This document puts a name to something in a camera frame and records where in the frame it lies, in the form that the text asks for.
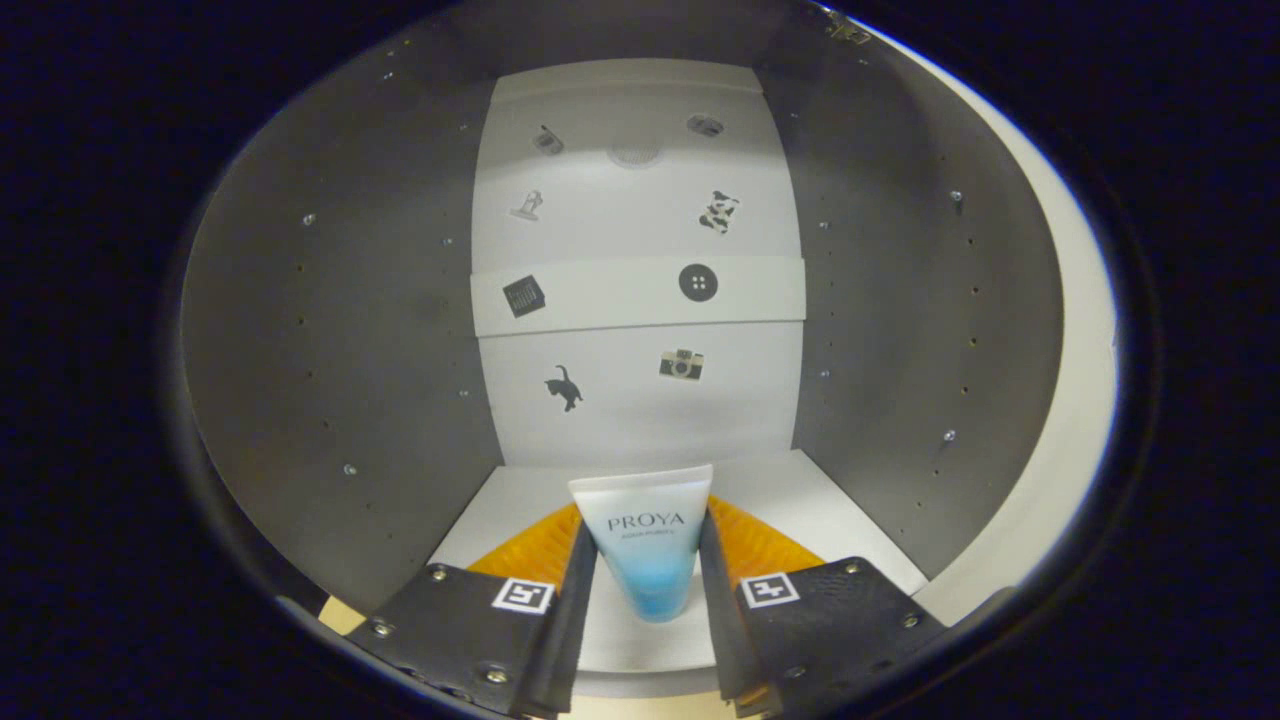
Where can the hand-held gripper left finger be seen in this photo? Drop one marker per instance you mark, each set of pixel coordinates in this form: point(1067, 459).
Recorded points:
point(450, 625)

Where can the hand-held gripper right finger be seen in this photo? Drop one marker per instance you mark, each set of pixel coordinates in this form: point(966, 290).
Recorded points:
point(830, 615)

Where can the white blue cosmetic tube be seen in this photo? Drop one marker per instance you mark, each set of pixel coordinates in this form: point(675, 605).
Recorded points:
point(645, 540)

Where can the grey white cabinet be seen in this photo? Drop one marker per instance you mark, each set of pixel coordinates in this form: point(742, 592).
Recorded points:
point(350, 350)

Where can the metal cabinet hinge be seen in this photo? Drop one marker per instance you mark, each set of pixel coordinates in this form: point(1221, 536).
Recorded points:
point(848, 28)

